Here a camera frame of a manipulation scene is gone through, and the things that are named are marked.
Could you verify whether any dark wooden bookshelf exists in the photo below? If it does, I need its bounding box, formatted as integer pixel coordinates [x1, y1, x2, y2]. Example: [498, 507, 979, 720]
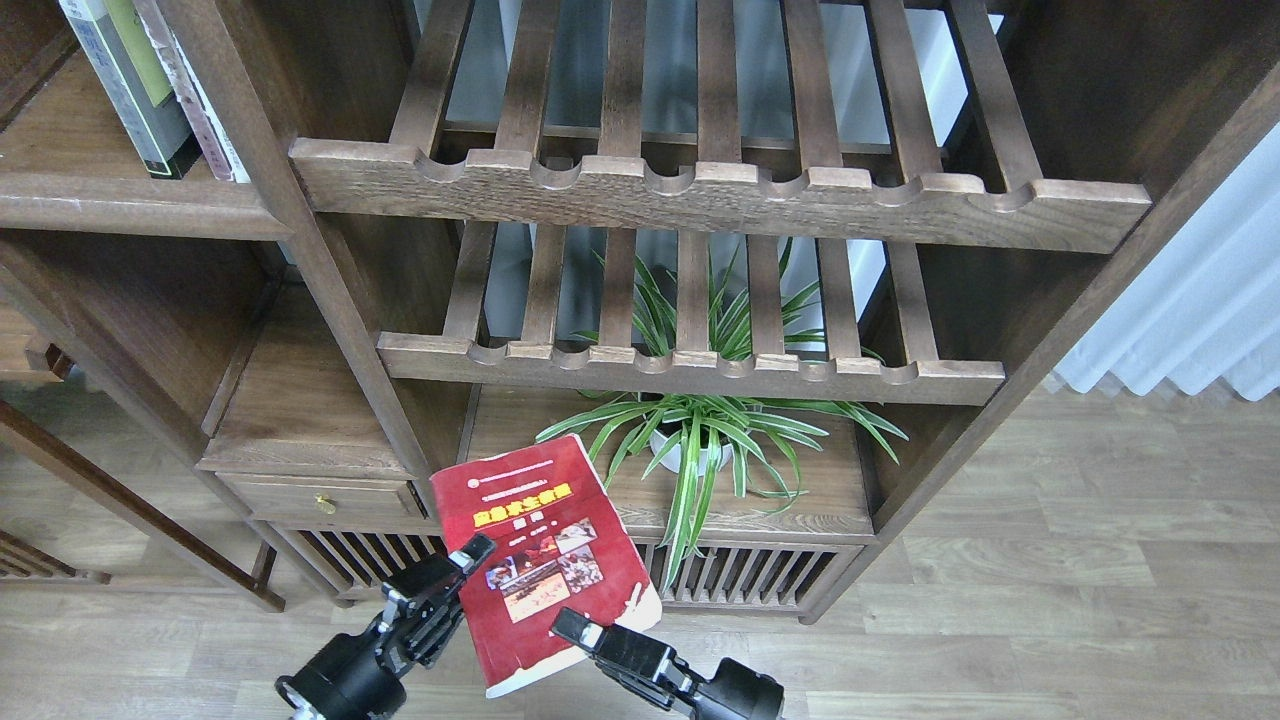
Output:
[3, 1, 1277, 623]

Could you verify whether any green and black book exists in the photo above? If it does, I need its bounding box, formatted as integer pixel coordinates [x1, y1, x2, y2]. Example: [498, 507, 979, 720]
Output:
[88, 1, 200, 181]

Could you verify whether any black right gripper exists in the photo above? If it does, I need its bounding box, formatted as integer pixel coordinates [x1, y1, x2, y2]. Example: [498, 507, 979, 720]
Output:
[550, 607, 785, 719]

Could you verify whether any green spider plant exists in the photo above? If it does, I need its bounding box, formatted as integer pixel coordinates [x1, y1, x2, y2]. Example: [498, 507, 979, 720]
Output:
[535, 259, 909, 591]

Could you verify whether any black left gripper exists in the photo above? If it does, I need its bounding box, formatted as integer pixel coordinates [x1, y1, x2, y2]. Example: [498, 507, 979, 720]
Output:
[275, 533, 497, 719]

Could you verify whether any white lavender cover book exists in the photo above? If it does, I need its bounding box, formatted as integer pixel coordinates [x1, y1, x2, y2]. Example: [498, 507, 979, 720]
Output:
[59, 0, 110, 65]

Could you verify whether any upright book in shelf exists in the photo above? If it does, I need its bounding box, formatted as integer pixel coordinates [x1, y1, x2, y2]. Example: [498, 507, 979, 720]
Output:
[134, 1, 251, 184]

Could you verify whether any white plant pot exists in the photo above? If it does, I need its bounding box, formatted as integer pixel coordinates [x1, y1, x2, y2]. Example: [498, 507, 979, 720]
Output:
[648, 423, 733, 477]

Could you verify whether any red cover book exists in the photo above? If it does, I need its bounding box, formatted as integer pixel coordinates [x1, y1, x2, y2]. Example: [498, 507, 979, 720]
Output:
[430, 434, 663, 698]

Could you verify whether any white pleated curtain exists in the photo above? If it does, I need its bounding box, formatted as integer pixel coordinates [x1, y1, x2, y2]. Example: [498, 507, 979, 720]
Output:
[1051, 129, 1279, 401]

